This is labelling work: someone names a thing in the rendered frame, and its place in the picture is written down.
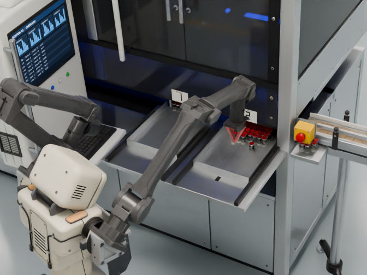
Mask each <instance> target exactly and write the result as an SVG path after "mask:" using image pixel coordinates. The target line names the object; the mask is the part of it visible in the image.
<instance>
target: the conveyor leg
mask: <svg viewBox="0 0 367 275"><path fill-rule="evenodd" d="M350 165H351V161H350V160H346V159H342V158H339V169H338V181H337V187H336V198H335V210H334V221H333V232H332V243H331V250H330V263H331V264H332V265H338V264H339V263H340V256H341V246H342V236H343V230H344V220H345V210H346V200H347V191H348V181H349V175H350Z"/></svg>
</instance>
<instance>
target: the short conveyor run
mask: <svg viewBox="0 0 367 275"><path fill-rule="evenodd" d="M349 114H350V112H349V111H348V110H346V111H345V115H344V120H340V119H336V118H331V117H328V116H323V115H319V114H316V113H313V112H311V113H310V117H309V119H308V120H310V121H314V122H317V131H316V136H315V137H314V139H315V138H317V139H319V141H318V142H319V143H318V145H320V146H324V147H328V152H327V154H329V155H331V156H335V157H339V158H342V159H346V160H350V161H353V162H356V163H360V164H364V165H367V127H366V126H363V125H358V124H355V123H351V122H349V121H350V116H348V115H349ZM314 139H313V141H314Z"/></svg>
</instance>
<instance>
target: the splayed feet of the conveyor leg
mask: <svg viewBox="0 0 367 275"><path fill-rule="evenodd" d="M317 250H318V251H319V252H320V253H325V254H326V256H327V258H328V259H327V263H326V270H327V271H328V272H329V273H331V274H333V275H342V274H341V271H342V265H343V262H342V260H341V259H340V263H339V264H338V265H332V264H331V263H330V250H331V247H330V245H329V244H328V242H327V241H326V240H325V239H324V238H323V239H321V240H320V241H319V245H318V246H317Z"/></svg>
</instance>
